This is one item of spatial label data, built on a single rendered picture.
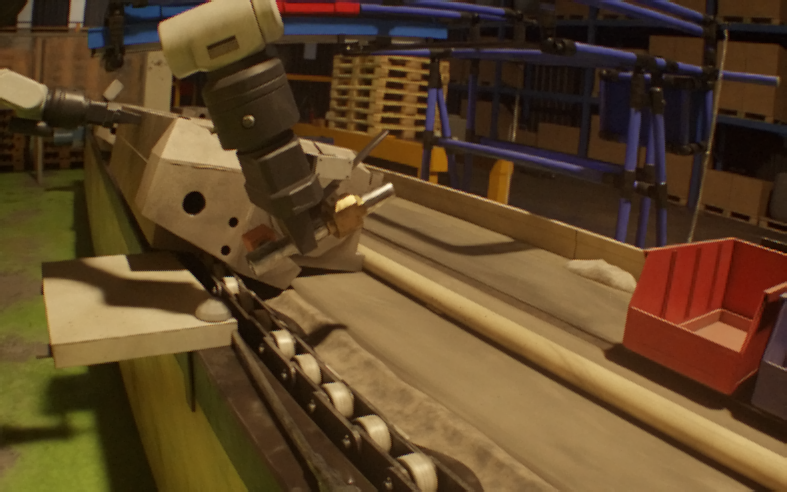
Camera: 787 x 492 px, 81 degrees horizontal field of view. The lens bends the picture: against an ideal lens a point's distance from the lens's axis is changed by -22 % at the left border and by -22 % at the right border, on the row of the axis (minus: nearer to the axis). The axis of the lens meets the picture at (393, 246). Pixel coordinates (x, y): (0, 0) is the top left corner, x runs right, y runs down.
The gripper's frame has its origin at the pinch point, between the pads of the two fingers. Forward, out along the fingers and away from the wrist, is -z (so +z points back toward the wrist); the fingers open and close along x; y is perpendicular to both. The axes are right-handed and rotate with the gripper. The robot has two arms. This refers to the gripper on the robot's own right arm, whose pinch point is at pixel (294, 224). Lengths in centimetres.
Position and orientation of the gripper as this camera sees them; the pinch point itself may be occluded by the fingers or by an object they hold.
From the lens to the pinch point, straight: 63.5
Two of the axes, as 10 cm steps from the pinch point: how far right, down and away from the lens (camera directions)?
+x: -5.3, -2.5, 8.1
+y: -8.0, 4.6, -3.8
